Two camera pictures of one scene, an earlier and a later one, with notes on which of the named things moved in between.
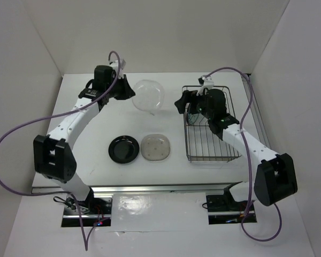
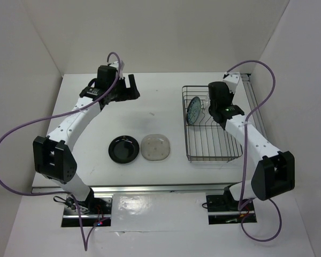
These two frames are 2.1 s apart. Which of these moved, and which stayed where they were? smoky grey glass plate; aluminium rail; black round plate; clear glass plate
Moved: clear glass plate
Stayed: smoky grey glass plate; aluminium rail; black round plate
